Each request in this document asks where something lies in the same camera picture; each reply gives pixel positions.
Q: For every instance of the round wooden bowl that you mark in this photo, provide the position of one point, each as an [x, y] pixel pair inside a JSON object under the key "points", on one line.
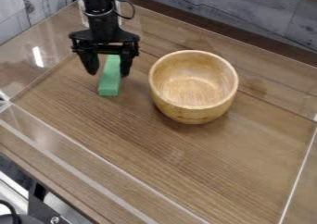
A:
{"points": [[193, 84]]}

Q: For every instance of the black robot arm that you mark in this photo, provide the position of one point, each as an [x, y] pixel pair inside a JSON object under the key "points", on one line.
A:
{"points": [[104, 6]]}

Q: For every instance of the green rectangular stick block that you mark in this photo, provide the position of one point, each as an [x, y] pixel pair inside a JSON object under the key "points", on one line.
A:
{"points": [[111, 77]]}

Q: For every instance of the black metal table bracket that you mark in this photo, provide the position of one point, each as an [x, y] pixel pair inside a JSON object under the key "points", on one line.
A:
{"points": [[38, 210]]}

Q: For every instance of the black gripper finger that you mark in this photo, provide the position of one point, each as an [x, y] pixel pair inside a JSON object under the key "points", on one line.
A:
{"points": [[89, 61], [125, 62]]}

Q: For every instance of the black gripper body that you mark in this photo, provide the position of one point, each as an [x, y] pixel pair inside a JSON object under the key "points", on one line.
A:
{"points": [[104, 37]]}

